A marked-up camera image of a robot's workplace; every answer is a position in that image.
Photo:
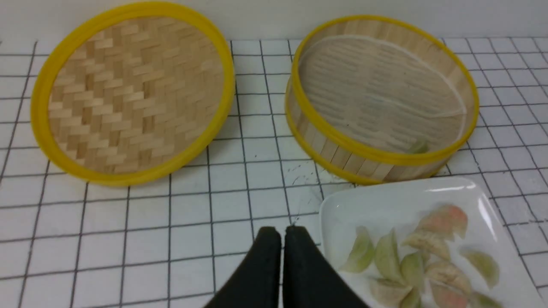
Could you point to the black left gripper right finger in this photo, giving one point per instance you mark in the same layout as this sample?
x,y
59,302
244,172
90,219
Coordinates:
x,y
309,281

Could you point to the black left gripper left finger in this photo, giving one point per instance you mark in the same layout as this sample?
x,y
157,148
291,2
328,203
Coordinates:
x,y
255,282

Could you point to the pink dumpling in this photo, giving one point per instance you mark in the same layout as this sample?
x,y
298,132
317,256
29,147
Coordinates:
x,y
446,297
446,221

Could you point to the green dumpling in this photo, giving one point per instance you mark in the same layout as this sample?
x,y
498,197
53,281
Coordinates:
x,y
420,146
386,258
480,300

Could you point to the green dumpling plate far left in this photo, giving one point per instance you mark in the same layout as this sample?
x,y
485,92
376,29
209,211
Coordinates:
x,y
361,254

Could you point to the green dumpling plate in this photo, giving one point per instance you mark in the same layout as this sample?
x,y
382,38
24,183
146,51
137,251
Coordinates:
x,y
485,265
412,270
412,299
361,254

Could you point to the beige dumpling plate lower left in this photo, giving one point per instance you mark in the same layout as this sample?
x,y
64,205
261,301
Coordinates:
x,y
388,293

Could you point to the beige dumpling plate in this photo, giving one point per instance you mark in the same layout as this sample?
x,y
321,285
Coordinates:
x,y
447,273
429,241
388,293

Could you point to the green dumpling plate middle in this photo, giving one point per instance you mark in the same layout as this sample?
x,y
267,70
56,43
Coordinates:
x,y
412,270

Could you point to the green dumpling plate bottom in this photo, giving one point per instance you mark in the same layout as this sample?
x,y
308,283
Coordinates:
x,y
412,299

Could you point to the beige dumpling plate centre top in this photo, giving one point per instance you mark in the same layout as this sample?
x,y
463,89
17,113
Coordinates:
x,y
429,241

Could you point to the white square plate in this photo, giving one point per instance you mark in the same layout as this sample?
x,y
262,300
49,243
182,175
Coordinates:
x,y
401,206

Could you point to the pink dumpling on plate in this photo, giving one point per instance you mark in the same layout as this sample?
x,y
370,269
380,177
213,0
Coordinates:
x,y
446,221

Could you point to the green dumpling plate right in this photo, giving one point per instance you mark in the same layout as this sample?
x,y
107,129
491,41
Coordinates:
x,y
485,265

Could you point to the white checkered tablecloth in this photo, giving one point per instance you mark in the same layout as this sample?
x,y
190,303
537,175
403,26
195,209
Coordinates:
x,y
173,243

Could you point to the bamboo steamer basket yellow rim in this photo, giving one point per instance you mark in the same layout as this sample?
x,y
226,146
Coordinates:
x,y
356,162

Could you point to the white steamer liner paper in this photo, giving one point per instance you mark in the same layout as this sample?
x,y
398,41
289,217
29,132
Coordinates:
x,y
380,95

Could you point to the woven bamboo steamer lid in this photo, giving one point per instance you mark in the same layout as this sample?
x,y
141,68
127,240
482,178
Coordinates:
x,y
133,94

